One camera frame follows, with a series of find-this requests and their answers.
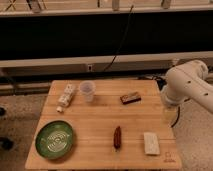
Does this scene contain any dark red pepper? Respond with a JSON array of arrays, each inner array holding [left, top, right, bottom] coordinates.
[[113, 126, 121, 149]]

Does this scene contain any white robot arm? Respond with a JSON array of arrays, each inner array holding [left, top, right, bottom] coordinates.
[[160, 60, 213, 127]]

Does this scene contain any white rectangular sponge block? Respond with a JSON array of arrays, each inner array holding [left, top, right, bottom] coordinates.
[[144, 132, 160, 155]]

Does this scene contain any brown chocolate bar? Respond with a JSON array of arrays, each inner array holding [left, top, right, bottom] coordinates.
[[120, 92, 141, 104]]

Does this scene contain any clear plastic cup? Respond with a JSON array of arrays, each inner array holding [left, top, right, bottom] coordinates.
[[79, 80, 96, 102]]

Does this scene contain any green round plate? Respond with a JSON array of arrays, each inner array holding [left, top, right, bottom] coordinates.
[[35, 120, 74, 160]]

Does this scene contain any white wall outlet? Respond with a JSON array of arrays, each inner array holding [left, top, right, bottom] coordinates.
[[88, 65, 93, 72]]

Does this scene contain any black hanging cable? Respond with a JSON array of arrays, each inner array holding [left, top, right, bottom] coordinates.
[[101, 3, 136, 73]]

